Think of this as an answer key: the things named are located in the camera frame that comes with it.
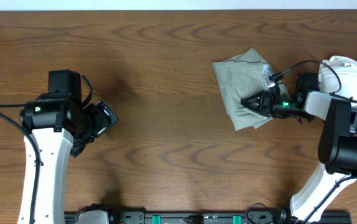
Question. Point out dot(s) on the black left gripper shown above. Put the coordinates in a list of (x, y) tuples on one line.
[(101, 122)]

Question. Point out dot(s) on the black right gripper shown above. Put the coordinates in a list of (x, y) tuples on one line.
[(266, 102)]

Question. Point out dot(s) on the grey-green cotton shorts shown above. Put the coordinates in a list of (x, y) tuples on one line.
[(239, 77)]

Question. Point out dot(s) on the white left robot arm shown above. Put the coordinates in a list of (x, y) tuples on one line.
[(58, 129)]

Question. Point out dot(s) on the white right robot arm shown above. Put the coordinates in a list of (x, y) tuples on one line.
[(337, 150)]

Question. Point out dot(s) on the white folded garment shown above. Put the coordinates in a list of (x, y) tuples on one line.
[(346, 69)]

